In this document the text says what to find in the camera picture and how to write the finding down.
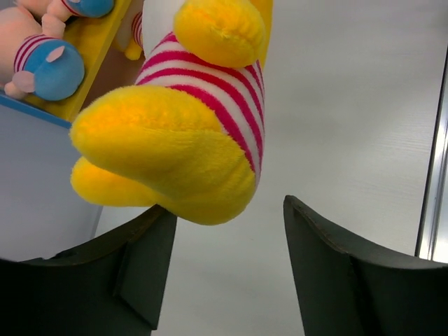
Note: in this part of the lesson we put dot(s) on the yellow duck plush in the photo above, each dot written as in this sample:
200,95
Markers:
129,36
189,134

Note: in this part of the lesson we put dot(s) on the blue yellow toy shelf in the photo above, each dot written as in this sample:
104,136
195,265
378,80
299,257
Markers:
92,37

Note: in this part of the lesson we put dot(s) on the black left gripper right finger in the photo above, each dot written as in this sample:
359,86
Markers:
348,285

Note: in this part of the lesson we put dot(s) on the boy doll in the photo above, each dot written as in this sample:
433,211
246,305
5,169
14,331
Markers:
33,63
55,13

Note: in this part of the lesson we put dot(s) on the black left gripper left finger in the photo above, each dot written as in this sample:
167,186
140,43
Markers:
111,285

